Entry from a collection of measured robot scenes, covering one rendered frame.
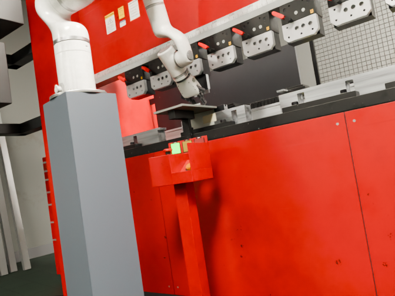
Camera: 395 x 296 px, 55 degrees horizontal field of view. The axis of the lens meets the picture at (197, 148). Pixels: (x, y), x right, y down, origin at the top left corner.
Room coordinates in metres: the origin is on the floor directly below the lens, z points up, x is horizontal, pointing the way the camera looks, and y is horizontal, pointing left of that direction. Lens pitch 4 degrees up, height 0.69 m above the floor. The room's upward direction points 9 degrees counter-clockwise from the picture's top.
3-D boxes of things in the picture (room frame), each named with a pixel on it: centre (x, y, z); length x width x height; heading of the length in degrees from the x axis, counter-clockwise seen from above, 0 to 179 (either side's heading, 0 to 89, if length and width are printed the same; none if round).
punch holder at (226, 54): (1.82, -0.20, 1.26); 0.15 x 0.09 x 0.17; 52
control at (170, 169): (1.57, 0.08, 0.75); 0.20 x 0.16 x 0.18; 59
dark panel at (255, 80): (2.48, -0.19, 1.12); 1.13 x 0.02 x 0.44; 52
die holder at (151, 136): (2.26, 0.37, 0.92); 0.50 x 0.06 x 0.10; 52
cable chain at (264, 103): (2.12, -0.47, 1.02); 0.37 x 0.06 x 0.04; 52
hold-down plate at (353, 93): (1.51, -0.51, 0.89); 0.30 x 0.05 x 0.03; 52
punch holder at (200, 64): (1.94, -0.04, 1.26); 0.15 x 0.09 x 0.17; 52
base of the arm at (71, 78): (1.28, 0.37, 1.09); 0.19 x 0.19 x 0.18
